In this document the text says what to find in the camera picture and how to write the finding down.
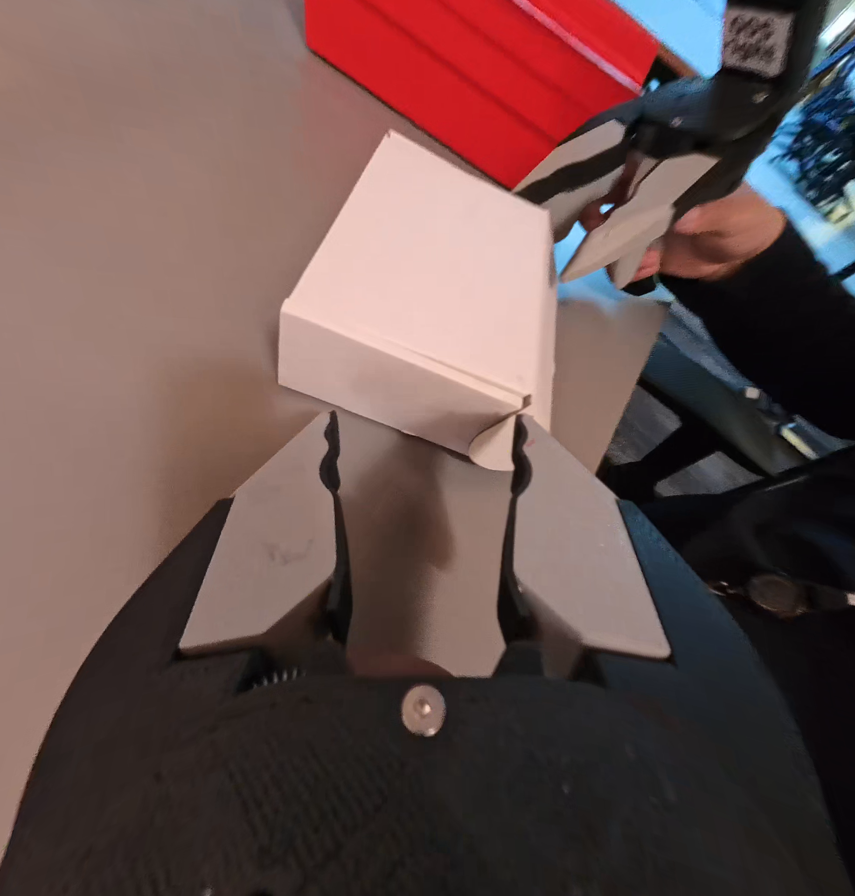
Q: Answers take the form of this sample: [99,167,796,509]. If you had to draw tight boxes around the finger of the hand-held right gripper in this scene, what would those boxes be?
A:
[559,150,723,289]
[513,119,633,219]

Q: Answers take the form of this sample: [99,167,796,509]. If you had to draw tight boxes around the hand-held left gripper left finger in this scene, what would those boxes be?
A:
[179,410,353,655]

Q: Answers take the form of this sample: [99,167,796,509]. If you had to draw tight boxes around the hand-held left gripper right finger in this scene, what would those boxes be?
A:
[496,413,673,679]

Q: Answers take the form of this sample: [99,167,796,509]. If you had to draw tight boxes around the white cardboard mailer box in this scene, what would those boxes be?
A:
[278,129,560,471]

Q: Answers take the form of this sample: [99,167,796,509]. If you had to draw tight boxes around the person's right hand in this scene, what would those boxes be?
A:
[580,150,788,282]

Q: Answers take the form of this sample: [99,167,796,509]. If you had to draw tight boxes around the red plastic bin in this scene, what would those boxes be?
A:
[303,0,660,190]

